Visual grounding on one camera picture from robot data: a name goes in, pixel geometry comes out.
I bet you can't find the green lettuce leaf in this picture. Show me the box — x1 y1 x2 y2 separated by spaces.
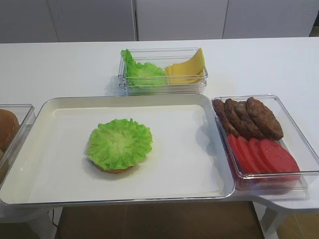
121 49 167 86
87 119 153 170

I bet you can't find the yellow cheese slice bottom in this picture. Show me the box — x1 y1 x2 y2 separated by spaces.
167 76 203 85

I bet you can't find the yellow cheese slice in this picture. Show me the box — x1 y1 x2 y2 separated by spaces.
167 76 203 85
165 48 205 76
165 70 203 81

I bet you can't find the yellow cheese slice middle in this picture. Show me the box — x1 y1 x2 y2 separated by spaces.
165 70 203 81

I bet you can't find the green lettuce leaf in container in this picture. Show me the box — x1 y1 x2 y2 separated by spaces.
121 49 167 86

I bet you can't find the clear lettuce and cheese container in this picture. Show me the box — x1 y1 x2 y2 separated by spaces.
118 47 208 96

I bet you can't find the yellow cheese slice top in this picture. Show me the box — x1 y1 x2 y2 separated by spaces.
165 48 205 76

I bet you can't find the white serving tray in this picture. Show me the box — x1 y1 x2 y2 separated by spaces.
0 94 235 206

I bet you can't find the brown beef patty back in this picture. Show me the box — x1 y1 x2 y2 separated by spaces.
212 99 240 137

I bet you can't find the brown beef patty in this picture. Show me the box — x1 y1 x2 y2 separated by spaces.
225 99 252 140
235 101 266 139
212 99 240 137
246 97 284 140

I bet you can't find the toasted bottom bun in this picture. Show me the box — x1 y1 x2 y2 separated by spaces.
93 162 133 174

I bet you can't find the red tomato slice back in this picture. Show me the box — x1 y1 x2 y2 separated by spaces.
227 134 253 174

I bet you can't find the red tomato slice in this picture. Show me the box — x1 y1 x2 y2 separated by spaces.
236 136 261 174
258 139 300 173
248 138 271 173
227 134 253 174

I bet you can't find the brown beef patty front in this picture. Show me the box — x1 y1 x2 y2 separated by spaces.
246 97 284 140

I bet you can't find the clear patty and tomato container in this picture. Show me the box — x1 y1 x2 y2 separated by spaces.
212 95 319 191

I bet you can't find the red tomato slice front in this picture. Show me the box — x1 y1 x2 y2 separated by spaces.
258 139 300 173

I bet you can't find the clear bun container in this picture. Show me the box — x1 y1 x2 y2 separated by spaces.
0 104 35 182

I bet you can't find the white table leg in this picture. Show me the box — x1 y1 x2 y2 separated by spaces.
253 202 287 239

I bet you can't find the brown top bun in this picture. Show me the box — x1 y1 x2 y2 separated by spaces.
0 109 19 152

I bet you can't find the thin black floor cable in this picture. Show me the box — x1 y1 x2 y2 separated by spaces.
51 208 60 239

